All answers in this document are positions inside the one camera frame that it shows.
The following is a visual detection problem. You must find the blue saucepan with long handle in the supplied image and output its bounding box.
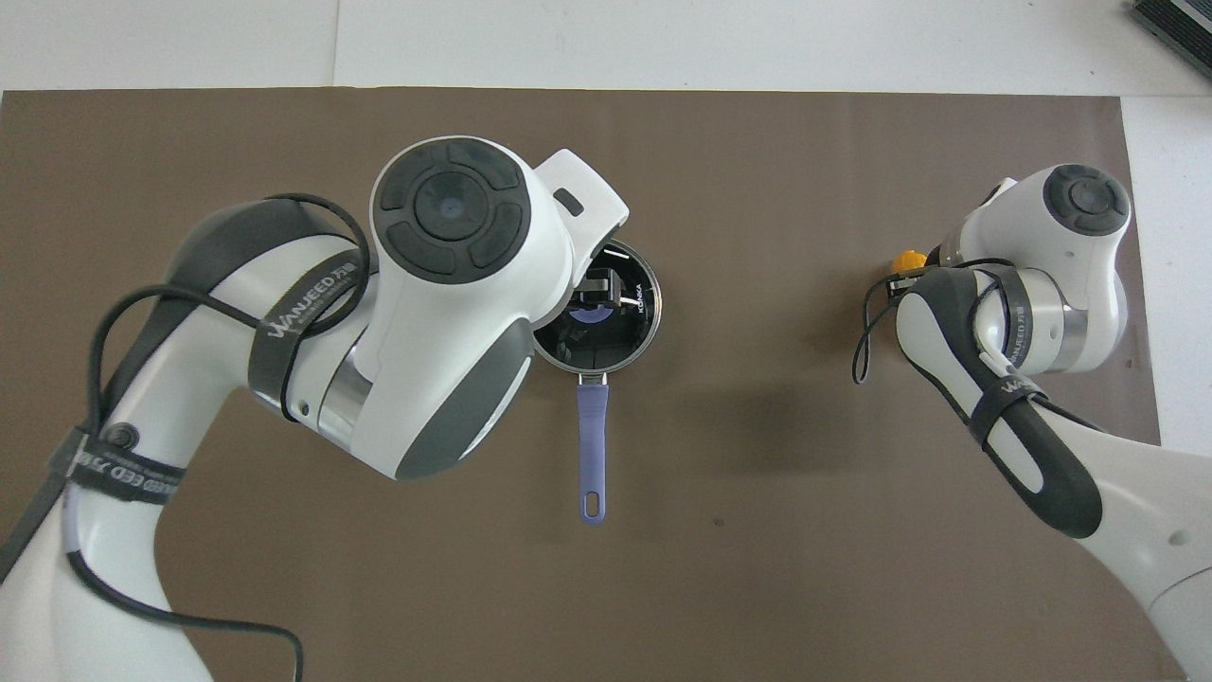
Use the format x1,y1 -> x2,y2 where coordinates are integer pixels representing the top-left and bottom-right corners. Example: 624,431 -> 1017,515
530,239 -> 662,527

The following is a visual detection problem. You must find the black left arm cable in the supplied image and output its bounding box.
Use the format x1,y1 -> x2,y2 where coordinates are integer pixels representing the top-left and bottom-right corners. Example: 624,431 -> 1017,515
0,192 -> 372,682

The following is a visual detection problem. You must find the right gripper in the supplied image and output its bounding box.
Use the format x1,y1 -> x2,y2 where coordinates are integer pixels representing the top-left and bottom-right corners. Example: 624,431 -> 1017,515
887,242 -> 967,296

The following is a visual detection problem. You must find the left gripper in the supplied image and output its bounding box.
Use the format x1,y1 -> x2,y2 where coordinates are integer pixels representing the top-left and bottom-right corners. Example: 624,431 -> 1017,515
534,149 -> 632,307

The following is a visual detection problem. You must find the glass lid with blue knob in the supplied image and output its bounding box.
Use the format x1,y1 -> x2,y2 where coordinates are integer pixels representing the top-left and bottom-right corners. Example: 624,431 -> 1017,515
533,240 -> 661,372

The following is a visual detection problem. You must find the dark grey ribbed device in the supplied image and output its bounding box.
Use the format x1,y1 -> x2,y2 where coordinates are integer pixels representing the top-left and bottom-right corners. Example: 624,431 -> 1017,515
1127,0 -> 1212,82

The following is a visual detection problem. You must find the brown table mat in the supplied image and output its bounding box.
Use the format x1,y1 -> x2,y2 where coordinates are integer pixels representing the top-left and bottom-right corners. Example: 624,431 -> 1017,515
0,87 -> 1186,682

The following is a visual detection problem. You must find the black velcro cable strap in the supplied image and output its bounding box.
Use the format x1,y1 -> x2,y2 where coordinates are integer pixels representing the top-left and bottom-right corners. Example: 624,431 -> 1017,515
47,426 -> 186,508
248,248 -> 372,424
992,268 -> 1041,368
968,372 -> 1048,448

